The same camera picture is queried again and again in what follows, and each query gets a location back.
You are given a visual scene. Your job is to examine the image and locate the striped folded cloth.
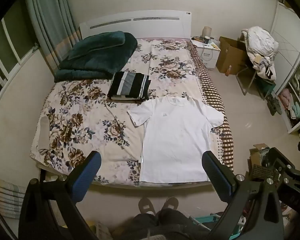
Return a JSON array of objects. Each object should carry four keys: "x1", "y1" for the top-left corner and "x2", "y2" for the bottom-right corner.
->
[{"x1": 0, "y1": 175, "x2": 27, "y2": 220}]

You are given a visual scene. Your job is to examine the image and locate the metal frame chair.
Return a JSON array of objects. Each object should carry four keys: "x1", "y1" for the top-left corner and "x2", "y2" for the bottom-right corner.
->
[{"x1": 236, "y1": 62, "x2": 277, "y2": 98}]

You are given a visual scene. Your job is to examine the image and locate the dark green blanket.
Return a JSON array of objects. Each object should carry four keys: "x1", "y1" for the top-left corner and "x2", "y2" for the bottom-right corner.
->
[{"x1": 54, "y1": 31, "x2": 138, "y2": 83}]

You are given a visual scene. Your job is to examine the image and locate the small open cardboard box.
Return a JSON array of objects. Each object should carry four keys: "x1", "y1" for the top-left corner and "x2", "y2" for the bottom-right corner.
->
[{"x1": 249, "y1": 143, "x2": 270, "y2": 178}]

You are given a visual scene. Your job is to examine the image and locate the window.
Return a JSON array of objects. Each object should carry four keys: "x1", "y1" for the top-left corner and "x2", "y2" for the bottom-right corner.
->
[{"x1": 0, "y1": 12, "x2": 39, "y2": 80}]

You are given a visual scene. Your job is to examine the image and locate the black striped folded clothes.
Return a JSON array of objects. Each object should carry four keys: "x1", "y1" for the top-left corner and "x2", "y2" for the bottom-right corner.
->
[{"x1": 107, "y1": 71, "x2": 151, "y2": 103}]

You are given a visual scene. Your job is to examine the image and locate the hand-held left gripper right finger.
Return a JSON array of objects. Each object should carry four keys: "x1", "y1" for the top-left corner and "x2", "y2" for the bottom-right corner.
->
[{"x1": 202, "y1": 151, "x2": 284, "y2": 240}]

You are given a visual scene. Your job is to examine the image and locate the black keyboard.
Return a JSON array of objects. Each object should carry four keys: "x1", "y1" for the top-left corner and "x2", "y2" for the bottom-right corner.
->
[{"x1": 251, "y1": 164, "x2": 280, "y2": 181}]

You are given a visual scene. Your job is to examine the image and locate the person's left shoe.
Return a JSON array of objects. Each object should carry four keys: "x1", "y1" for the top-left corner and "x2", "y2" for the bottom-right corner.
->
[{"x1": 138, "y1": 197, "x2": 155, "y2": 215}]

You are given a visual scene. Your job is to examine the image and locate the pile of clothes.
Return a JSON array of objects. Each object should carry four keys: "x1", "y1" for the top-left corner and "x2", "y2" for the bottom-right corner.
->
[{"x1": 241, "y1": 26, "x2": 279, "y2": 80}]

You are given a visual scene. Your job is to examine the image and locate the teal plastic rack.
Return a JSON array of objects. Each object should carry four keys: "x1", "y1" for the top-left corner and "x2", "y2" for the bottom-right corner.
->
[{"x1": 190, "y1": 212, "x2": 243, "y2": 233}]

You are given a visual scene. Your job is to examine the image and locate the dark slippers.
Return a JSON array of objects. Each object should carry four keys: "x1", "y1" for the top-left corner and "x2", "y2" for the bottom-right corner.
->
[{"x1": 267, "y1": 95, "x2": 283, "y2": 116}]

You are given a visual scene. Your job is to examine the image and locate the grey-green curtain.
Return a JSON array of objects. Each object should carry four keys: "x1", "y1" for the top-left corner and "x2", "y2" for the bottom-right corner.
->
[{"x1": 24, "y1": 0, "x2": 82, "y2": 70}]

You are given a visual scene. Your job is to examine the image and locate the white headboard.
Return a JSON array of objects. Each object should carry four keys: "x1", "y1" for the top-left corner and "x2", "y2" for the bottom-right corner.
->
[{"x1": 79, "y1": 10, "x2": 192, "y2": 40}]

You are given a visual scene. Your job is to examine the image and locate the white nightstand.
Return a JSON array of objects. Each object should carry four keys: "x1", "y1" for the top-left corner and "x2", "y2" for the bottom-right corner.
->
[{"x1": 190, "y1": 38, "x2": 221, "y2": 71}]

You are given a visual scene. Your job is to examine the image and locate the large cardboard box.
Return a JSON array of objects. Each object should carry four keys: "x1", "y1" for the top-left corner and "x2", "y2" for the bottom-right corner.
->
[{"x1": 216, "y1": 36, "x2": 249, "y2": 75}]

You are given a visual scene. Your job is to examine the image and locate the bed with floral sheet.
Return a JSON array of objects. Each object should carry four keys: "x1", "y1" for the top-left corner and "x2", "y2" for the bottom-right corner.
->
[{"x1": 30, "y1": 37, "x2": 234, "y2": 188}]

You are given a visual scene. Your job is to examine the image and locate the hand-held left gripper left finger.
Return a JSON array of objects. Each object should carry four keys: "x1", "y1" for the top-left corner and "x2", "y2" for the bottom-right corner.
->
[{"x1": 19, "y1": 151, "x2": 102, "y2": 240}]

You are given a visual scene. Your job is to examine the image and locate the white wardrobe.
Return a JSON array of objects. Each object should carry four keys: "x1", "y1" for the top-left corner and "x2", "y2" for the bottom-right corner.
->
[{"x1": 270, "y1": 1, "x2": 300, "y2": 134}]

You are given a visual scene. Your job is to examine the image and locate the person's shoe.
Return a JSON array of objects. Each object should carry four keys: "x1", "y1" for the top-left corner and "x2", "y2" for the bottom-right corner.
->
[
  {"x1": 161, "y1": 197, "x2": 179, "y2": 212},
  {"x1": 138, "y1": 197, "x2": 155, "y2": 215}
]

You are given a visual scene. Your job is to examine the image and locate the person's legs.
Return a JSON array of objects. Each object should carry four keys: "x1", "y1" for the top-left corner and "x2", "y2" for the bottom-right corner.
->
[{"x1": 112, "y1": 207, "x2": 215, "y2": 240}]

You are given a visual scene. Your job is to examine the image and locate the person's right shoe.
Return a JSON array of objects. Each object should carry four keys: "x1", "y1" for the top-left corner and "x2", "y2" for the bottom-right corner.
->
[{"x1": 161, "y1": 197, "x2": 179, "y2": 212}]

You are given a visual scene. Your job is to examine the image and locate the white t-shirt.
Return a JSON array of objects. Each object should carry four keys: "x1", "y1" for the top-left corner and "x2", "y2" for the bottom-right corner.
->
[{"x1": 127, "y1": 95, "x2": 225, "y2": 182}]

